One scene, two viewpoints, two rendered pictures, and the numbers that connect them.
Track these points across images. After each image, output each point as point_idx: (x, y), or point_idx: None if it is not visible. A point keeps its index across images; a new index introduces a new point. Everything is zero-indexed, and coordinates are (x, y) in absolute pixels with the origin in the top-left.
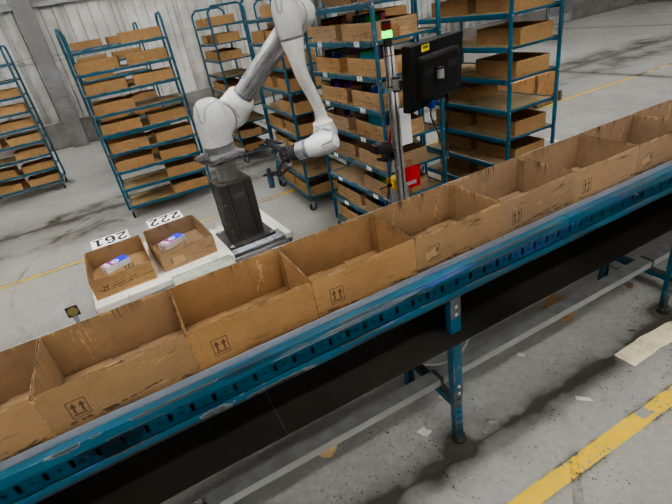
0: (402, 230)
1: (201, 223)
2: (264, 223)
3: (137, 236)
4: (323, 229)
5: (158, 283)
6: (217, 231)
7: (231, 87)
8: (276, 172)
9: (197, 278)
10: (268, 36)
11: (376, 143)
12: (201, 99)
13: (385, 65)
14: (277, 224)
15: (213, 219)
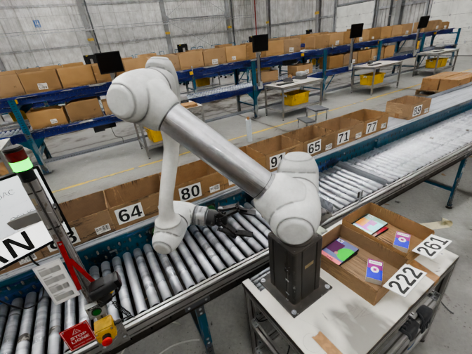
0: (154, 211)
1: (338, 265)
2: (277, 299)
3: (407, 254)
4: (209, 282)
5: (333, 226)
6: (336, 296)
7: (279, 174)
8: (236, 230)
9: (255, 159)
10: (193, 114)
11: (109, 279)
12: (305, 155)
13: (47, 199)
14: (262, 299)
15: (369, 333)
